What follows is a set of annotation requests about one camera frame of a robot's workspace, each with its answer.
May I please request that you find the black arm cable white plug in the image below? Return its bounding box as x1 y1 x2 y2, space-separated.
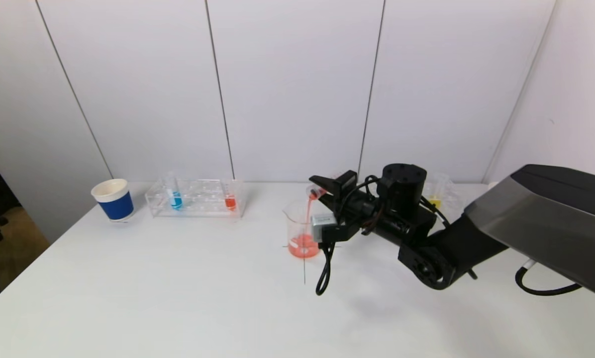
515 258 584 296

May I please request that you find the clear glass beaker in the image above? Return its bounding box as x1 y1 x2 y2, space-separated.
283 200 324 259

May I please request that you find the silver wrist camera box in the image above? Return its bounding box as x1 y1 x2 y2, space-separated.
311 214 339 243

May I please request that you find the test tube with yellow pigment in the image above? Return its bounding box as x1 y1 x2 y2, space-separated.
427 173 450 210

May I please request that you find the black looped camera cable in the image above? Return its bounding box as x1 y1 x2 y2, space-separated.
315 242 336 296

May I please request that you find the test tube with orange pigment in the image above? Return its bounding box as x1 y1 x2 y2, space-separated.
224 180 238 211

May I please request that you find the test tube with blue pigment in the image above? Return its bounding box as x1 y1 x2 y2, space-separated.
166 173 184 211

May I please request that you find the test tube with red pigment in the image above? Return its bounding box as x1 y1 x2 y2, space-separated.
306 175 343 200

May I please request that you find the blue white paper cup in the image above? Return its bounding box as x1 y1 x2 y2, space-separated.
91 179 135 222

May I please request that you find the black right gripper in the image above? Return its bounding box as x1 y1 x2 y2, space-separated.
308 170 379 222

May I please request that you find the clear acrylic test tube rack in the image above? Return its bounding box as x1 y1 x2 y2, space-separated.
421 180 465 215
146 179 245 219

